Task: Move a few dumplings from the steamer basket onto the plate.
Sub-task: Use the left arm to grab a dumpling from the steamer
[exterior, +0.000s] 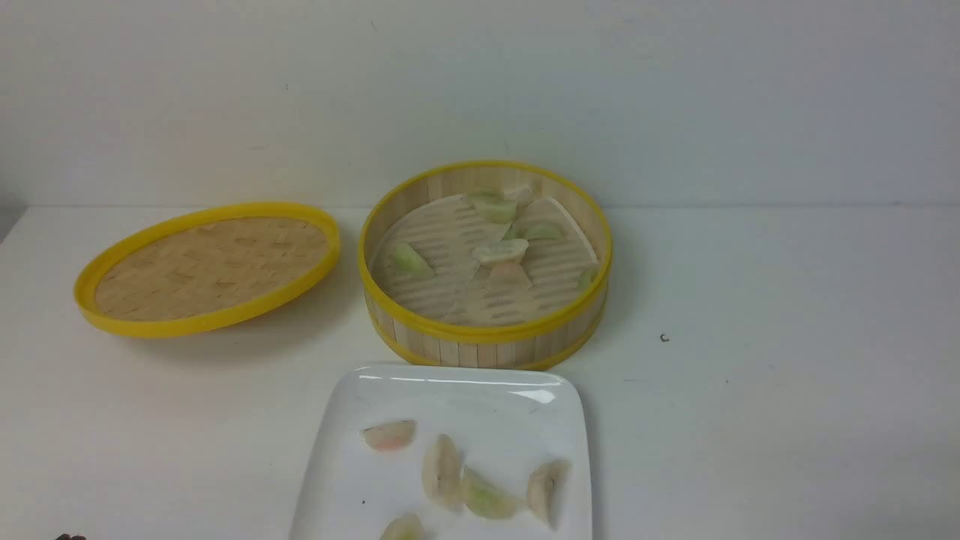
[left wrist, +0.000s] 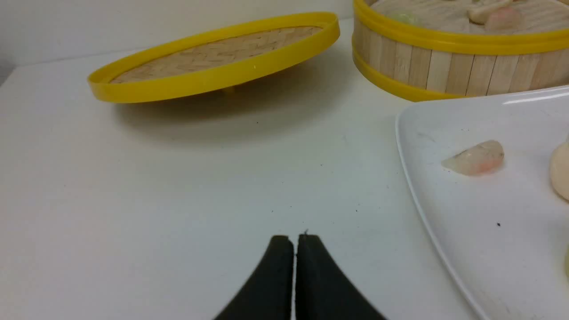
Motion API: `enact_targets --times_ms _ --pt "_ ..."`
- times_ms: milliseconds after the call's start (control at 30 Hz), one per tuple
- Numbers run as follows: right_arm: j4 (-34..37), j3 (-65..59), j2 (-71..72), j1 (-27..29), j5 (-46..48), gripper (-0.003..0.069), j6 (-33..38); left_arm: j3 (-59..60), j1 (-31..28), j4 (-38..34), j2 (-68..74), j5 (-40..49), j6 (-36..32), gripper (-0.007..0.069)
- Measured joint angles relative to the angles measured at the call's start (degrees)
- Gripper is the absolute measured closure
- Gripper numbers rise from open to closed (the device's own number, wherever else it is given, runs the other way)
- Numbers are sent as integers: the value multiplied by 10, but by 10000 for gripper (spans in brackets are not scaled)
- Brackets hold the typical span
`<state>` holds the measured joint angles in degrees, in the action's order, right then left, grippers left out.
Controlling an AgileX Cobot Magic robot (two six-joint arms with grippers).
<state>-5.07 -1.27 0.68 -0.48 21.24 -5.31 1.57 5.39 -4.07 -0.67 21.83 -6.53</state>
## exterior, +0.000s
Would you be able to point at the white dumpling steamer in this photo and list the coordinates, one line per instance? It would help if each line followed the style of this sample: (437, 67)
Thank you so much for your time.
(504, 251)
(521, 196)

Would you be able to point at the pale green dumpling plate bottom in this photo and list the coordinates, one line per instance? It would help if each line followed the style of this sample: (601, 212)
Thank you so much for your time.
(405, 527)

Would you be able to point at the white square plate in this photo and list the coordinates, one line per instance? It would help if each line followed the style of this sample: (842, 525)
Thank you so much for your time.
(503, 423)

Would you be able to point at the beige dumpling on plate right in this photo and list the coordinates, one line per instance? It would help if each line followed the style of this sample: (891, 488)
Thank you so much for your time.
(543, 485)

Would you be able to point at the green translucent dumpling on plate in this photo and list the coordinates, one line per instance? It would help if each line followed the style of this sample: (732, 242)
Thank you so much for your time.
(486, 499)

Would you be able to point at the yellow rimmed bamboo steamer basket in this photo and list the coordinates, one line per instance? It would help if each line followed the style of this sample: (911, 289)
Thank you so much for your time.
(535, 345)

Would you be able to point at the pinkish dumpling steamer lower centre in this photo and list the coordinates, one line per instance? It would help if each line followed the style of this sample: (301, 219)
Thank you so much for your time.
(508, 274)

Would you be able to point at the white steamer liner paper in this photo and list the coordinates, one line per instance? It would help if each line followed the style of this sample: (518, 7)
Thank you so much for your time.
(446, 231)

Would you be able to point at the green dumpling steamer top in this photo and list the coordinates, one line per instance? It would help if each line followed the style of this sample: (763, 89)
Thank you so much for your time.
(493, 207)

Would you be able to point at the green dumpling steamer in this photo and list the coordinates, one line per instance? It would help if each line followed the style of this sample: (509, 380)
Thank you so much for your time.
(493, 207)
(407, 261)
(535, 231)

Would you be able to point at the green dumpling steamer left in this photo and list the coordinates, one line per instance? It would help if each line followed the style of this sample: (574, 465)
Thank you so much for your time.
(407, 261)

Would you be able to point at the green dumpling steamer centre right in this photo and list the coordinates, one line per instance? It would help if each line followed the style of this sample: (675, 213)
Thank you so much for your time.
(535, 231)

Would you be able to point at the white dumpling steamer top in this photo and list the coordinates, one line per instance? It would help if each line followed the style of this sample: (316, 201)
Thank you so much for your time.
(521, 196)

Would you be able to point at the pink translucent dumpling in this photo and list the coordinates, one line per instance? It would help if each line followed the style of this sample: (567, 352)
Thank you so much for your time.
(390, 436)

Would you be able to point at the cream white dumpling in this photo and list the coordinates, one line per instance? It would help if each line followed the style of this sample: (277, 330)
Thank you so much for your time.
(441, 474)

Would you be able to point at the yellow rimmed bamboo steamer lid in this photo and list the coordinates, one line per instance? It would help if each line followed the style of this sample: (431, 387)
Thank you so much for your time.
(208, 269)

